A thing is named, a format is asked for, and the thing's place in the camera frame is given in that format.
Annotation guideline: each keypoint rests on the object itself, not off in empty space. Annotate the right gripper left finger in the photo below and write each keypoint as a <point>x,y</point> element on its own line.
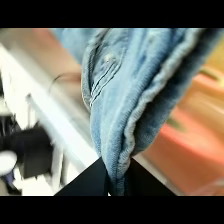
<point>89,181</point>

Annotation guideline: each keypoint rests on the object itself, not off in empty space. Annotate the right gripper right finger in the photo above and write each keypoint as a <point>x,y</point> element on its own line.
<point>146,181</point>

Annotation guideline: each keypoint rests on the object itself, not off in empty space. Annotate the blue jeans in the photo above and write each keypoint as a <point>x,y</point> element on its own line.
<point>133,83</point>

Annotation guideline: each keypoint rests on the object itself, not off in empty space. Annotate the silver frame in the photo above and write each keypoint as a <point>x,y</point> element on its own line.
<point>50,110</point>

